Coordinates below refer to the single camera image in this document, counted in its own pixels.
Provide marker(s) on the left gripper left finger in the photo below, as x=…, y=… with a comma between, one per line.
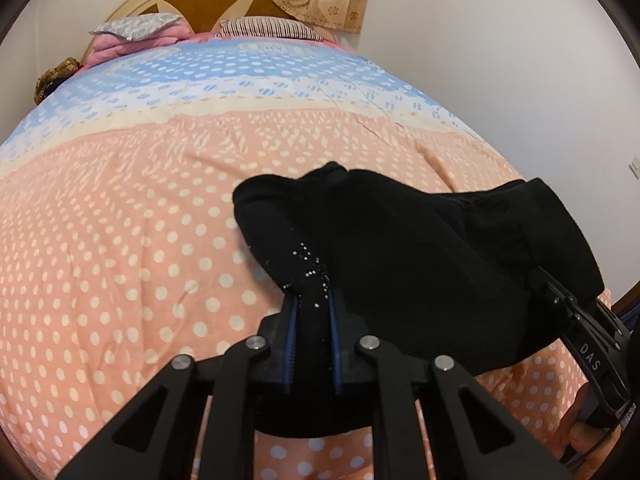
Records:
x=198, y=419

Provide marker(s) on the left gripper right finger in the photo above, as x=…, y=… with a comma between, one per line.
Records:
x=429, y=419

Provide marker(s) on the black pants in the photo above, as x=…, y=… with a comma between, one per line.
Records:
x=461, y=274

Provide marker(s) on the person's right hand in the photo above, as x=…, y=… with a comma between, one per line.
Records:
x=582, y=438

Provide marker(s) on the polka dot bed quilt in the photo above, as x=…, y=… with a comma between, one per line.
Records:
x=119, y=246

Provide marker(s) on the striped pillow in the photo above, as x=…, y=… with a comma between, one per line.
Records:
x=267, y=27

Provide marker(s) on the folded pink blanket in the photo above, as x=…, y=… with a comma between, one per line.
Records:
x=107, y=47

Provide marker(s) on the grey patterned pillow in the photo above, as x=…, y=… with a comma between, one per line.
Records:
x=139, y=27

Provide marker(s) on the white wall socket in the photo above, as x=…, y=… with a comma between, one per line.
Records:
x=634, y=166

